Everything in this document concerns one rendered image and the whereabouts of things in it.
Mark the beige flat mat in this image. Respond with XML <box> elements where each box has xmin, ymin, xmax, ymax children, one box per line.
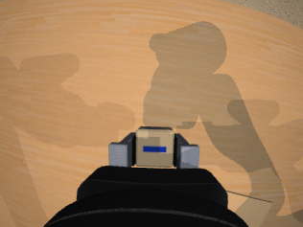
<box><xmin>226</xmin><ymin>191</ymin><xmax>272</xmax><ymax>227</ymax></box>

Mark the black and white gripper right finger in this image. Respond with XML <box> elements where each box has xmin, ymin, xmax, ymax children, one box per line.
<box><xmin>173</xmin><ymin>133</ymin><xmax>199</xmax><ymax>169</ymax></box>

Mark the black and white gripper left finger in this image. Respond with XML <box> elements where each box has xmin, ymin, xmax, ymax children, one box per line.
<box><xmin>108</xmin><ymin>132</ymin><xmax>136</xmax><ymax>167</ymax></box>

